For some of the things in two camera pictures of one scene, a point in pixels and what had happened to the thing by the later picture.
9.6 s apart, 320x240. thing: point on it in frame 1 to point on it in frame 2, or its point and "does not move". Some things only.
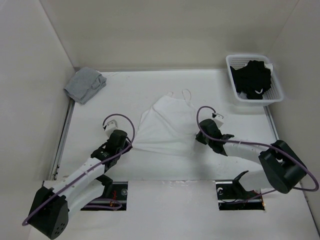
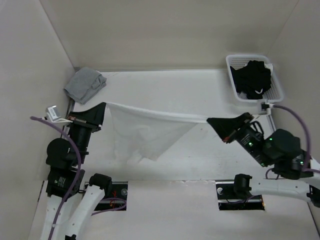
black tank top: (253, 79) does not move
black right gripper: (199, 137) to (229, 128)
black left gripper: (127, 144) to (89, 117)
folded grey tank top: (84, 84) does not move
